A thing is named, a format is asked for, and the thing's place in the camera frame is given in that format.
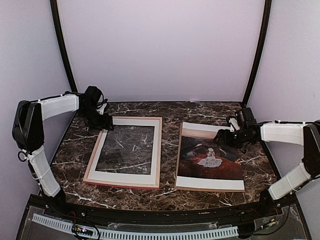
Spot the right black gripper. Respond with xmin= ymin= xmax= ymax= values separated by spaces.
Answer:
xmin=213 ymin=127 xmax=250 ymax=149

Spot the left black corner post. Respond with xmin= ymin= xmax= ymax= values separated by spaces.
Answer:
xmin=49 ymin=0 xmax=79 ymax=93

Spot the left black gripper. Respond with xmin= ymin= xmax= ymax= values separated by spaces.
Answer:
xmin=79 ymin=105 xmax=114 ymax=131

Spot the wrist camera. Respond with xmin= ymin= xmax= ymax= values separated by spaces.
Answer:
xmin=226 ymin=107 xmax=257 ymax=132
xmin=82 ymin=86 xmax=109 ymax=116

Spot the canyon photo print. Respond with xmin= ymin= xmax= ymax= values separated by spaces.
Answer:
xmin=175 ymin=121 xmax=245 ymax=190

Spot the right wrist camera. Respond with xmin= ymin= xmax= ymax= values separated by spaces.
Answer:
xmin=226 ymin=107 xmax=257 ymax=132

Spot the black corner post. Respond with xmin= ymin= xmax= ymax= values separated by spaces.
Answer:
xmin=49 ymin=0 xmax=79 ymax=93
xmin=241 ymin=0 xmax=272 ymax=108

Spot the brown backing board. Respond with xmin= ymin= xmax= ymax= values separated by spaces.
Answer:
xmin=174 ymin=121 xmax=246 ymax=193

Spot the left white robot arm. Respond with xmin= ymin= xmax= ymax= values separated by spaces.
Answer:
xmin=12 ymin=86 xmax=114 ymax=198

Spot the right black corner post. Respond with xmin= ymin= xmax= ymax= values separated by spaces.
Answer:
xmin=241 ymin=0 xmax=272 ymax=108

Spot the clear acrylic sheet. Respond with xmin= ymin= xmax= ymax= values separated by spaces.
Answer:
xmin=95 ymin=125 xmax=155 ymax=175

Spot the black front rail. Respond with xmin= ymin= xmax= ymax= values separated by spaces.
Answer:
xmin=21 ymin=194 xmax=297 ymax=226

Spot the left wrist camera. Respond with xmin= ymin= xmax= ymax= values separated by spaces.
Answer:
xmin=82 ymin=86 xmax=109 ymax=116

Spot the white slotted cable duct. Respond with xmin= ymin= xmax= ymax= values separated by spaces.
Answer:
xmin=31 ymin=213 xmax=239 ymax=240

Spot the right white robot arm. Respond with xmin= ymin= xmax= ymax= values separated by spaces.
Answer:
xmin=213 ymin=120 xmax=320 ymax=217

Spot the pink wooden picture frame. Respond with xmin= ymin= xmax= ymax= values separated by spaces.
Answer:
xmin=82 ymin=116 xmax=163 ymax=192

